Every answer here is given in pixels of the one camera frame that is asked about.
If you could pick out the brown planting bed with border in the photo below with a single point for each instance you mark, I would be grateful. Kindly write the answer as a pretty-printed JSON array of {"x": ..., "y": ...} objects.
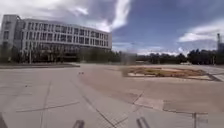
[{"x": 163, "y": 72}]

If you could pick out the row of trees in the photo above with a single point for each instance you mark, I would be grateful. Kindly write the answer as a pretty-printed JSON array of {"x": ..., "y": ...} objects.
[{"x": 166, "y": 58}]

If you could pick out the grey paved plaza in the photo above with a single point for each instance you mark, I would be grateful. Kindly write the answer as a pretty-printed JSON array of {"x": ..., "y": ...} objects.
[{"x": 60, "y": 90}]

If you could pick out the robot's own part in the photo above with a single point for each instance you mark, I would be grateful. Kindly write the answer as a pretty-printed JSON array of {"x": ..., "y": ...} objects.
[
  {"x": 143, "y": 123},
  {"x": 79, "y": 124}
]

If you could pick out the large pale multi-storey building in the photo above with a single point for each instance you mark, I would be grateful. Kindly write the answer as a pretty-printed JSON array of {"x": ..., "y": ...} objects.
[{"x": 50, "y": 35}]

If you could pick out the grass strip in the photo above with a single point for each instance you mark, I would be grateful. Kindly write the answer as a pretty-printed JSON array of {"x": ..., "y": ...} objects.
[{"x": 36, "y": 65}]

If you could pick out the tall tower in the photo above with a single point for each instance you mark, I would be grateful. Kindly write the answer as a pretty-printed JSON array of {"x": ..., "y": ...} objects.
[{"x": 219, "y": 41}]

